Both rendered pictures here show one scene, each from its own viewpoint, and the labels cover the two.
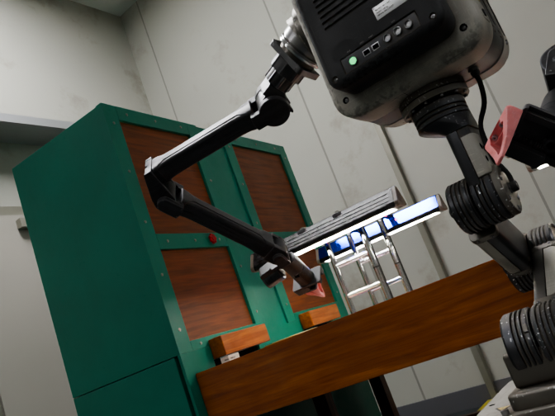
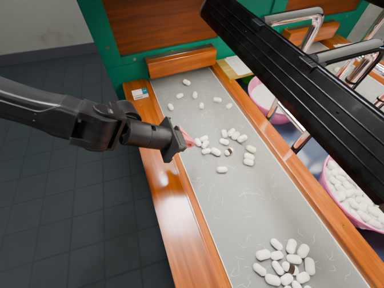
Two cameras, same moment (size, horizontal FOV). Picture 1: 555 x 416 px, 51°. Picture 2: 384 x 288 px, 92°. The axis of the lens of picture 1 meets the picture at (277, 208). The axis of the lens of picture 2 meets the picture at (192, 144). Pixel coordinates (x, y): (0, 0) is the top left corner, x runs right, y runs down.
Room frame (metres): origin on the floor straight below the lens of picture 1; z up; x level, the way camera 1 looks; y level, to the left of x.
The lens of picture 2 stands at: (1.68, -0.23, 1.28)
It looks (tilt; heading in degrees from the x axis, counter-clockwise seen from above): 56 degrees down; 42
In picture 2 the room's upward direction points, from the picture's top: straight up
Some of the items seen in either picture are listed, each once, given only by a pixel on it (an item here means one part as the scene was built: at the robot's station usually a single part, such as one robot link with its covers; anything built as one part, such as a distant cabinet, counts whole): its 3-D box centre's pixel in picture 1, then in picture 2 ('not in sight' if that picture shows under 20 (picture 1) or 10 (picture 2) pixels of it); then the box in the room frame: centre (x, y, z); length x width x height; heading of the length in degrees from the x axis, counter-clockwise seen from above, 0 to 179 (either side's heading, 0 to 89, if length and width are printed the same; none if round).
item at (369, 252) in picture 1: (350, 276); (276, 110); (2.13, -0.16, 0.90); 0.20 x 0.19 x 0.45; 63
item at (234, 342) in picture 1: (240, 340); (181, 60); (2.21, 0.30, 0.83); 0.30 x 0.06 x 0.07; 153
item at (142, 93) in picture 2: (230, 357); (140, 94); (1.99, 0.32, 0.77); 0.06 x 0.04 x 0.02; 153
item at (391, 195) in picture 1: (321, 231); (275, 55); (2.06, -0.12, 1.08); 0.62 x 0.08 x 0.07; 63
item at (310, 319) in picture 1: (320, 315); (308, 33); (2.82, -0.01, 0.83); 0.30 x 0.06 x 0.07; 153
